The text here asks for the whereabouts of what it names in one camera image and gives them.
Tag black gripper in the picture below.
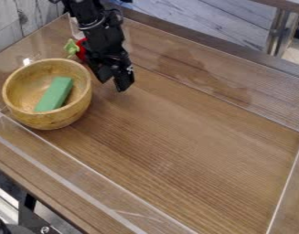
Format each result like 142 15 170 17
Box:
81 38 136 92

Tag red fruit with green leaf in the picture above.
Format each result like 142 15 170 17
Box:
65 37 87 62

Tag wooden bowl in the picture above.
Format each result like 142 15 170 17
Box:
3 58 93 130

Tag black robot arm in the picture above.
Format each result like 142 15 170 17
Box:
50 0 136 92

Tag green rectangular block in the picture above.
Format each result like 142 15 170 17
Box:
35 77 74 112

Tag metal table leg background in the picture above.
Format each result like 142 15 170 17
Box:
265 8 299 58

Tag clear acrylic corner bracket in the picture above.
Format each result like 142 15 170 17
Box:
69 16 85 40

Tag clear acrylic tray wall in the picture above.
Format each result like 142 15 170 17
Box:
0 109 197 234

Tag black table leg bracket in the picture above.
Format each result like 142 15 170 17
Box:
19 194 62 234

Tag black cable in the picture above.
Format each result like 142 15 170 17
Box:
0 214 13 234

